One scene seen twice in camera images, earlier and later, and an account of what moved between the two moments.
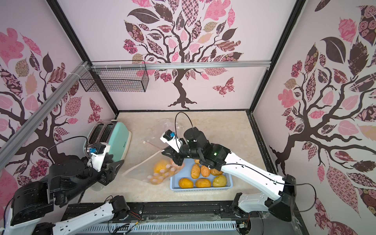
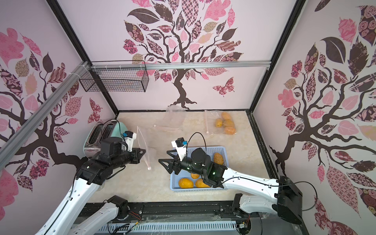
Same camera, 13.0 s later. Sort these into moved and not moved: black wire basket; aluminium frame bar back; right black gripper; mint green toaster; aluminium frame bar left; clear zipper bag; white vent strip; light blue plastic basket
Moved: right black gripper; clear zipper bag
Not moved: light blue plastic basket; aluminium frame bar back; black wire basket; mint green toaster; aluminium frame bar left; white vent strip
